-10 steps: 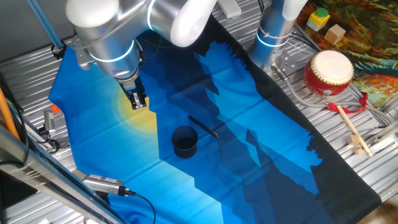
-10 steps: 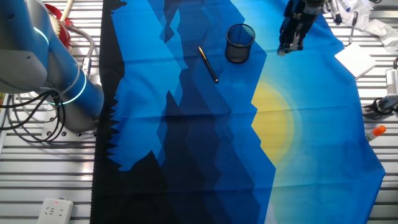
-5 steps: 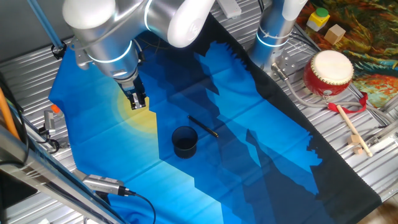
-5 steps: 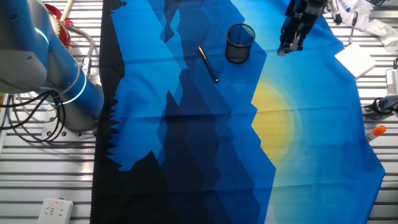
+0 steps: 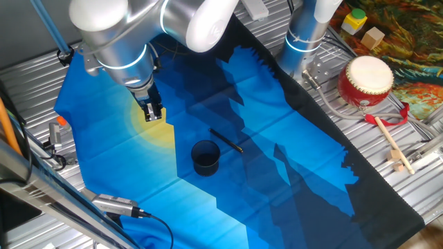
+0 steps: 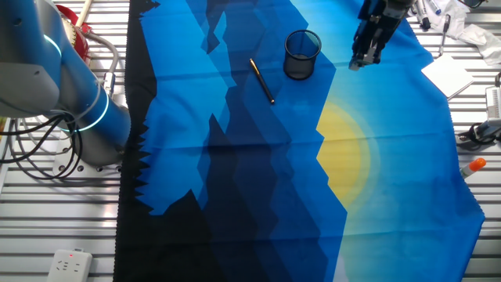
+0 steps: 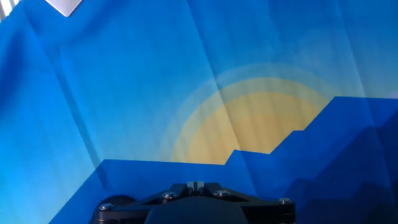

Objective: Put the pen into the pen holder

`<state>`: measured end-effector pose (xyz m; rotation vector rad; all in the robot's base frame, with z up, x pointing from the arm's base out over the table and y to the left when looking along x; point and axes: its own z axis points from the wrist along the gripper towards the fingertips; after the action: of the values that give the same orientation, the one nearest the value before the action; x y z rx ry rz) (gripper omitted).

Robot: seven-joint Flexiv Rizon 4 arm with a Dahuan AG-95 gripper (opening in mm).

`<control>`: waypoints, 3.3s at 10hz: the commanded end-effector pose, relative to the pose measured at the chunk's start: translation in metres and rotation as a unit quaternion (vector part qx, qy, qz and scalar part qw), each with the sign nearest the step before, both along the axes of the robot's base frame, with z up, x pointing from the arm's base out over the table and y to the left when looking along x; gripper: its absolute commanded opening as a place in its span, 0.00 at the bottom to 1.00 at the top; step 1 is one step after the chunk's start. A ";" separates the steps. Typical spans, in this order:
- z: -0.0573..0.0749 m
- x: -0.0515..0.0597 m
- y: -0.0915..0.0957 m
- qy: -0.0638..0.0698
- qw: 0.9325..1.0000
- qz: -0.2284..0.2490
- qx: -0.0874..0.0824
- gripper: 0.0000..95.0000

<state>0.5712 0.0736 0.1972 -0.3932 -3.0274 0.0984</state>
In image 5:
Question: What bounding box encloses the blue mountain print cloth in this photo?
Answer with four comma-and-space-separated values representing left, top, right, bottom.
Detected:
53, 13, 426, 249

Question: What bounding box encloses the wooden cube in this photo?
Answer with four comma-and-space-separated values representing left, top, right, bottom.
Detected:
360, 26, 386, 51

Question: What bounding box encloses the grey hose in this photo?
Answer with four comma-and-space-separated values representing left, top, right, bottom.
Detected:
301, 70, 440, 138

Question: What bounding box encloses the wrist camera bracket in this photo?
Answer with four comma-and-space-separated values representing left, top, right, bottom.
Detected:
78, 43, 102, 77

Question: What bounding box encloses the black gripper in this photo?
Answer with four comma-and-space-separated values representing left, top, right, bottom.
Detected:
133, 84, 163, 122

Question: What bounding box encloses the red drum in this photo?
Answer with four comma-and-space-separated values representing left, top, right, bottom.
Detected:
337, 55, 395, 108

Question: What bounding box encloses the yellow block with green button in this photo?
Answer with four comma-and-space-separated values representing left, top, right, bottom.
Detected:
341, 8, 368, 36

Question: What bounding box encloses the black camera cable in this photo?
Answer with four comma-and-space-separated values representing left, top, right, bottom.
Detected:
138, 210, 174, 249

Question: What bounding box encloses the black cable bundle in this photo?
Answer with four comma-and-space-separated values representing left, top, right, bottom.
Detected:
321, 34, 357, 58

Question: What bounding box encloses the silver camera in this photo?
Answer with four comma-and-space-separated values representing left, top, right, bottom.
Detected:
91, 193, 152, 219

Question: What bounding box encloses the black clamp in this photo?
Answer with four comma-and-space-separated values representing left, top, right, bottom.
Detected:
56, 45, 75, 67

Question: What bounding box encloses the colourful painted cloth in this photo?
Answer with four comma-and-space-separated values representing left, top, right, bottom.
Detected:
328, 0, 443, 122

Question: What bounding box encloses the aluminium rail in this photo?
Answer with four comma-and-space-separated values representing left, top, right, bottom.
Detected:
404, 113, 443, 165

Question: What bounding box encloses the black pen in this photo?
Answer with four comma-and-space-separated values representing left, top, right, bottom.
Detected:
208, 128, 244, 154

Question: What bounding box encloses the red strap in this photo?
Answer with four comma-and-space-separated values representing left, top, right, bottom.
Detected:
364, 102, 411, 127

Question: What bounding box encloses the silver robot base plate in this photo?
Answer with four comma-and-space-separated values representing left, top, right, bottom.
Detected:
290, 55, 338, 87

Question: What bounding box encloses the small grey camera mount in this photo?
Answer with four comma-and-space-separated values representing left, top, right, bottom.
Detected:
43, 122, 66, 153

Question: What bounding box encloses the aluminium frame beam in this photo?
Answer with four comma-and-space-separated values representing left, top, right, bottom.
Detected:
0, 138, 143, 249

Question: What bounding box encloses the orange pole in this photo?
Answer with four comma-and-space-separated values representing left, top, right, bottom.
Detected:
0, 98, 22, 156

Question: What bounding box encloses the dark blue cup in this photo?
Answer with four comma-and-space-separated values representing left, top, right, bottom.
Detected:
190, 139, 222, 178

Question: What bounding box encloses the wooden drumstick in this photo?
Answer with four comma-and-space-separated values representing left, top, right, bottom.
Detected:
374, 116, 415, 176

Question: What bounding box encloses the glue stick orange cap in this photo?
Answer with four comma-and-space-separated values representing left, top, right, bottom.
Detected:
56, 116, 72, 132

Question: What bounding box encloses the blue pole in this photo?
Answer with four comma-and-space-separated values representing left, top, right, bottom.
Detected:
29, 0, 72, 56

